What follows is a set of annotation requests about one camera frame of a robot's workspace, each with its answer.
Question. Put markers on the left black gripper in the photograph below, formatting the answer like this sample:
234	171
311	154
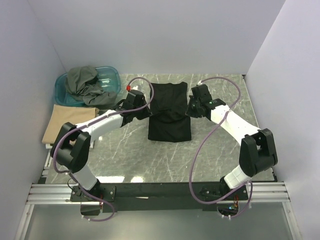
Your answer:
147	113

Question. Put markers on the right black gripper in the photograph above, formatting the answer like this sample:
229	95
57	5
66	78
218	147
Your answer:
189	112

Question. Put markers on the black t shirt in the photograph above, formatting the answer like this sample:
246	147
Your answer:
168	121

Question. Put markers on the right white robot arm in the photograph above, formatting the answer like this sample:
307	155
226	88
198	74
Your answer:
257	146

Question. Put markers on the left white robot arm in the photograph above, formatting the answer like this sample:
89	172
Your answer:
71	147

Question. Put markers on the teal plastic bin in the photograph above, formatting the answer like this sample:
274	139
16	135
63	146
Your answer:
108	77

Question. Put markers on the grey t shirt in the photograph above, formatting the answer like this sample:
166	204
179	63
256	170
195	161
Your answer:
82	84

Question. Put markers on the folded tan t shirt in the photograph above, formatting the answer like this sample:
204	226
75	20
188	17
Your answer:
63	114

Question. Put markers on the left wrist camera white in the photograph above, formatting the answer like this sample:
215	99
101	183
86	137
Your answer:
132	88

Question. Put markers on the aluminium frame rail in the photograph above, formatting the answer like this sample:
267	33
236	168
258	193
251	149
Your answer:
60	194

